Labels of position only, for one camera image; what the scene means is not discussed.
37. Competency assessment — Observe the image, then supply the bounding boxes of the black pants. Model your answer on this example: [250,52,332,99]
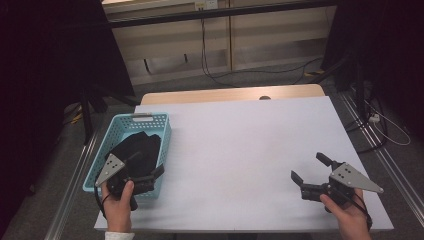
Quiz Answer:
[106,130,163,178]

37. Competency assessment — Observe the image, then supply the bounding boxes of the person's left hand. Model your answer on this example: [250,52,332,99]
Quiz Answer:
[101,179,135,233]

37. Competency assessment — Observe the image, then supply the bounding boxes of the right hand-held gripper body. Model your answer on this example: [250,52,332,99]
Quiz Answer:
[299,161,385,214]

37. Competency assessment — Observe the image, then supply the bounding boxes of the black hanging cable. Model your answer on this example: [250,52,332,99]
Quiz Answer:
[199,17,325,89]

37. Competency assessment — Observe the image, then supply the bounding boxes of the hand-held gripper cable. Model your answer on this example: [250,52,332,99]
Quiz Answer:
[94,181,111,219]
[346,190,373,232]

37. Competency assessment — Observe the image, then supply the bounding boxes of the white wall socket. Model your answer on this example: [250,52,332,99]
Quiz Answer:
[194,0,219,10]

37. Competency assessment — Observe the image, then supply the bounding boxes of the person's right hand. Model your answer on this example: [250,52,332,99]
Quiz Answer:
[319,188,373,240]

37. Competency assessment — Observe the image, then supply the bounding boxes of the black horizontal bar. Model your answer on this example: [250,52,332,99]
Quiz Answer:
[107,0,338,29]

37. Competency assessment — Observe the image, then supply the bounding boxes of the black metal stand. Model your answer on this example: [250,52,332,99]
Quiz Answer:
[306,54,368,118]

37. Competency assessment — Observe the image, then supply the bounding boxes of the white floor cable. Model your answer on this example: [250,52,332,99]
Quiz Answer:
[364,99,412,147]

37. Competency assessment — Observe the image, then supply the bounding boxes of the aluminium floor rail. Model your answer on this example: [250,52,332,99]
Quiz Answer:
[43,131,99,240]
[338,91,424,219]

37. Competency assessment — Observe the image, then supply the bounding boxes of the large black curtain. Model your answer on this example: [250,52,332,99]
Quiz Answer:
[0,0,136,234]

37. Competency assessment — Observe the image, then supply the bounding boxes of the black floor cables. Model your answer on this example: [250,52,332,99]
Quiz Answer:
[344,96,389,154]

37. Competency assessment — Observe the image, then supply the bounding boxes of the black tripod stand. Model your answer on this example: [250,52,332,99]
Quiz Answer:
[79,84,141,146]

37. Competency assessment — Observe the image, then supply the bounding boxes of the white table cover sheet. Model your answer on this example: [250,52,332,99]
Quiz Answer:
[94,95,395,233]

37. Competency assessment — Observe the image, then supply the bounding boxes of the light blue plastic basket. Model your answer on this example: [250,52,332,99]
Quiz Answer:
[82,112,173,201]

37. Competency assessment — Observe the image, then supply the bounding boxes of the left hand-held gripper cable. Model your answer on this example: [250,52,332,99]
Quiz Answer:
[94,181,111,219]

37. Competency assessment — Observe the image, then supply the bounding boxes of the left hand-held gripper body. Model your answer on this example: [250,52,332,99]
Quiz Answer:
[94,153,157,212]

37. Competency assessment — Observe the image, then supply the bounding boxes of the right hand-held gripper cable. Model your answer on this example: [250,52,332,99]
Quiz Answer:
[346,190,373,232]

